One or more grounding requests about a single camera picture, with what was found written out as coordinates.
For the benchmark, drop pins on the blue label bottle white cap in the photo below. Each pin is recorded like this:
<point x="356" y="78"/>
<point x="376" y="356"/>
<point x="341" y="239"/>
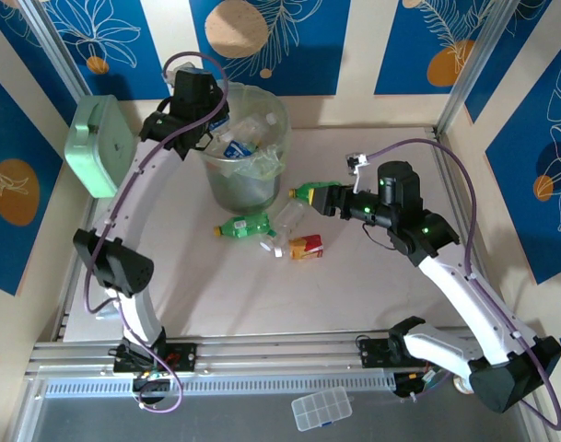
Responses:
<point x="225" y="123"/>

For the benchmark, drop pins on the green bottle yellow label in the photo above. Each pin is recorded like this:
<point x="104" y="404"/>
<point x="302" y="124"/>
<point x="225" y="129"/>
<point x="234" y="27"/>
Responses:
<point x="303" y="191"/>

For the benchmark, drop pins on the large bottle blue printed label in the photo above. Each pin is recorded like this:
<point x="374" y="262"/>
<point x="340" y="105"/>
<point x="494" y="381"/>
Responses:
<point x="237" y="148"/>

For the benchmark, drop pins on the wide clear plastic bottle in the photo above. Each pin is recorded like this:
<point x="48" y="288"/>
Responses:
<point x="291" y="214"/>

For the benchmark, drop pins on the small clear bottle white cap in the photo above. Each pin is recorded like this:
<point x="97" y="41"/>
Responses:
<point x="261" y="126"/>

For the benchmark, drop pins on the red yellow carton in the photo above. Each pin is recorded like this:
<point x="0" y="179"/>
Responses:
<point x="307" y="246"/>

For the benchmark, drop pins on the green bottle white label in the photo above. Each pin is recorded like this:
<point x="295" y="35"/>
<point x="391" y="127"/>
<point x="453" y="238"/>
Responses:
<point x="243" y="225"/>

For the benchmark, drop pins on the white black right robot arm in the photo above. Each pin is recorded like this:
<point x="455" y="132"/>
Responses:
<point x="473" y="299"/>

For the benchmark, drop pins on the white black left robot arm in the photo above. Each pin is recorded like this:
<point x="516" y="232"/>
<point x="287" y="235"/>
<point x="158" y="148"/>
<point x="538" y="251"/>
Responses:
<point x="137" y="184"/>

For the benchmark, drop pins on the pale green bin liner bag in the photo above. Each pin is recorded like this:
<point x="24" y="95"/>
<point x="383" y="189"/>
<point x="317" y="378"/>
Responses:
<point x="267" y="162"/>

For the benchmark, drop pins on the clear grey plastic bin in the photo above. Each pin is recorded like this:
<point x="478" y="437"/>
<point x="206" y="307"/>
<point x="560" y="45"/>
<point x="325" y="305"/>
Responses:
<point x="243" y="193"/>

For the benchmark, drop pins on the mint green plastic case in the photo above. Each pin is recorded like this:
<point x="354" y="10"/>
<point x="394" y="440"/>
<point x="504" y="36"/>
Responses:
<point x="102" y="152"/>

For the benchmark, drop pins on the clear plastic container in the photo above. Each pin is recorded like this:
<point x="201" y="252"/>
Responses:
<point x="107" y="312"/>

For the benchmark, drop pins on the clear compartment organizer box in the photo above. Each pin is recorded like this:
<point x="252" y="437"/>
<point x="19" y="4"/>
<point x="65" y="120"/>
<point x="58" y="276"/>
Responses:
<point x="321" y="407"/>

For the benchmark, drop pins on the aluminium side rail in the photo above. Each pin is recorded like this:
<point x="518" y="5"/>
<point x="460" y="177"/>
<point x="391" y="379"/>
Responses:
<point x="67" y="313"/>
<point x="455" y="202"/>

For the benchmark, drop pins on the aluminium frame post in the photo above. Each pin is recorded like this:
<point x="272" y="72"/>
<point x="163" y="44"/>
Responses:
<point x="54" y="46"/>
<point x="485" y="50"/>

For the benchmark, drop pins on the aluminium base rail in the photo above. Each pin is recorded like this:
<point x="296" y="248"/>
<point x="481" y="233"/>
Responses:
<point x="284" y="350"/>

